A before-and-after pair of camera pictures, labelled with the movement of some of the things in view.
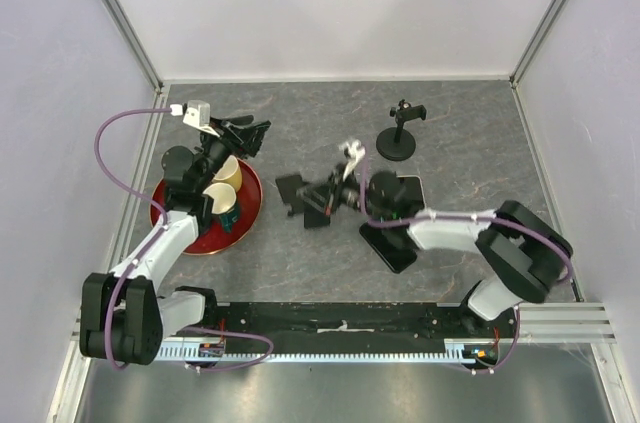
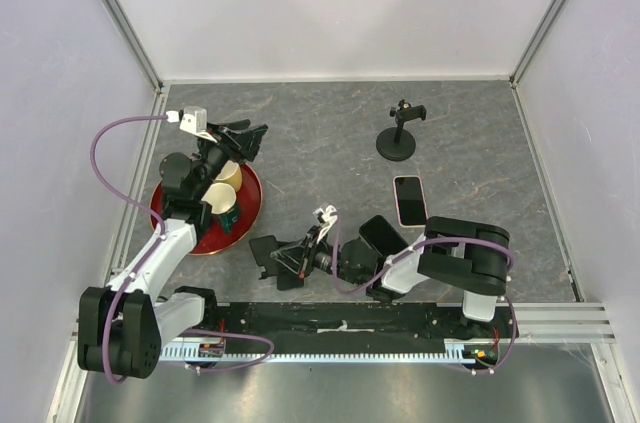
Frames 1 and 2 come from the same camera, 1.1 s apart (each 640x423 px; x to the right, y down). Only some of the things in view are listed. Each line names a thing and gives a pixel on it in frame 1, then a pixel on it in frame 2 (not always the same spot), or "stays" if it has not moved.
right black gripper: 324,196 to 304,252
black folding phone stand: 288,187 to 262,248
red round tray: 215,241 stays
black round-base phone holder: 398,143 stays
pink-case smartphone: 409,197 stays
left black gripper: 239,140 stays
